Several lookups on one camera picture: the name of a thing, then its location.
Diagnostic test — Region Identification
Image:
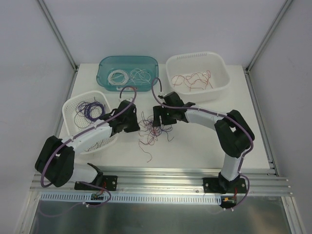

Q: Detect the white tub basket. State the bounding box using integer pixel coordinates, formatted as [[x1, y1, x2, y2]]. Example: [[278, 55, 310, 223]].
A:
[[165, 51, 231, 102]]

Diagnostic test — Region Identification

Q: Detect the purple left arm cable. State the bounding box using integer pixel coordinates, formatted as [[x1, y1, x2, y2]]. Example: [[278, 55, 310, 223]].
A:
[[40, 85, 137, 188]]

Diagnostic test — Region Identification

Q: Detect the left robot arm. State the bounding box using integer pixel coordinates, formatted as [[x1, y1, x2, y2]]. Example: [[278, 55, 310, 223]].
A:
[[35, 100, 139, 190]]

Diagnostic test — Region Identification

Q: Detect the aluminium frame rail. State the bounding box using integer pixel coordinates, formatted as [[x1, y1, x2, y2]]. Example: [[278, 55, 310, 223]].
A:
[[30, 167, 292, 195]]

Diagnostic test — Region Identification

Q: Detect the long red wire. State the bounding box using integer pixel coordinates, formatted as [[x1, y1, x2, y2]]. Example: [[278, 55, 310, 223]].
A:
[[170, 72, 214, 92]]

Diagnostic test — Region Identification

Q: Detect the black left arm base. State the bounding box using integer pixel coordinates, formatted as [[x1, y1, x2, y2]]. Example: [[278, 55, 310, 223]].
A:
[[74, 175, 118, 191]]

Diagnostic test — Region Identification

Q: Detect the white wire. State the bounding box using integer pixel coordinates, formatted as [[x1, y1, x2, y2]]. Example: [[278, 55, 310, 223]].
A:
[[108, 69, 130, 86], [129, 68, 153, 86]]

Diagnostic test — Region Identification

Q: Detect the coiled white wire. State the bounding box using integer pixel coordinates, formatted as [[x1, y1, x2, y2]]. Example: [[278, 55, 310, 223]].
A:
[[108, 69, 130, 86]]

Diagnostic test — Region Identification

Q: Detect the coiled purple wire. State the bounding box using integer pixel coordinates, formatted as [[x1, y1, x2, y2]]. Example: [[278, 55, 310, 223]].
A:
[[84, 101, 107, 122]]

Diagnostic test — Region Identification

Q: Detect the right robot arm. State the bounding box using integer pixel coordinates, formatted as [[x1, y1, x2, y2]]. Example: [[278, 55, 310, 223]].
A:
[[153, 92, 255, 193]]

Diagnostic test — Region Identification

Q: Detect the teal plastic bin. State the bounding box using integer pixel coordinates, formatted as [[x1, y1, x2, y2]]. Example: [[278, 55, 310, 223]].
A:
[[96, 56, 159, 92]]

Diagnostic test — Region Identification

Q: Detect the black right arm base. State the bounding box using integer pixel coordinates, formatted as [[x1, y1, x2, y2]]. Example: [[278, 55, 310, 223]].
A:
[[203, 177, 247, 194]]

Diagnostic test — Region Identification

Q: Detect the white perforated tray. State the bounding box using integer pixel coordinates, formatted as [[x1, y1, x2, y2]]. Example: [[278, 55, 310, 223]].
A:
[[62, 91, 117, 155]]

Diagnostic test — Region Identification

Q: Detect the white slotted cable duct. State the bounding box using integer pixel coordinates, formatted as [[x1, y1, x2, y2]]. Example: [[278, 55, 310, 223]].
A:
[[40, 192, 221, 205]]

